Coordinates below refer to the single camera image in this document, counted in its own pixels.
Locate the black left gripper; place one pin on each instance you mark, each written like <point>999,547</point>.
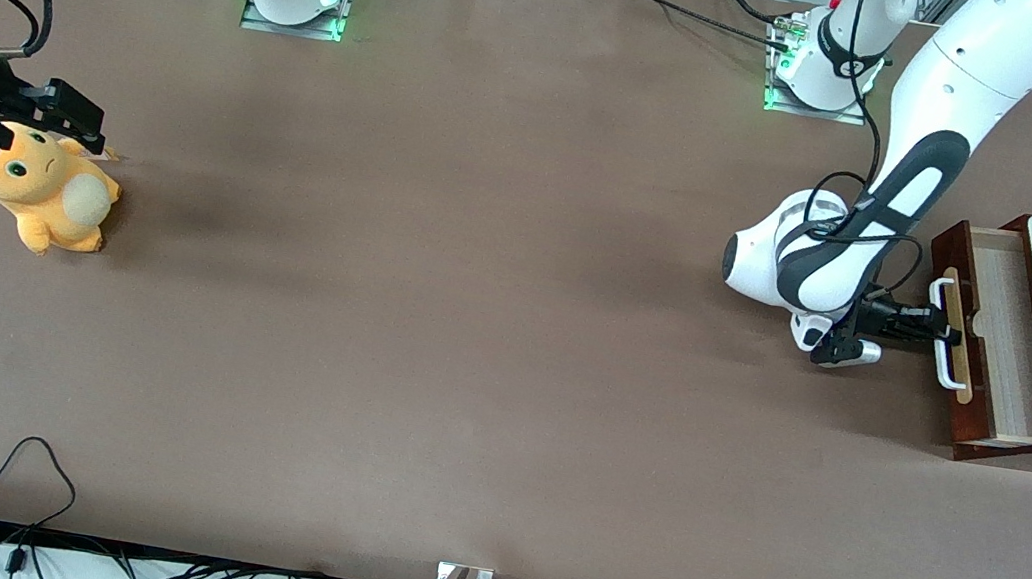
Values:
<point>879,317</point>

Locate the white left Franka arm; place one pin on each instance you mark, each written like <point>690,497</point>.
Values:
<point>950,78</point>

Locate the metal base plate left arm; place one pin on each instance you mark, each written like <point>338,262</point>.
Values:
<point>804,110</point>

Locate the orange plush toy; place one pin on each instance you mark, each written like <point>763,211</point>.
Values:
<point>36,182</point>

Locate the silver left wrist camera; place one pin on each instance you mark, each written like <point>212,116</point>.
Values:
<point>845,353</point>

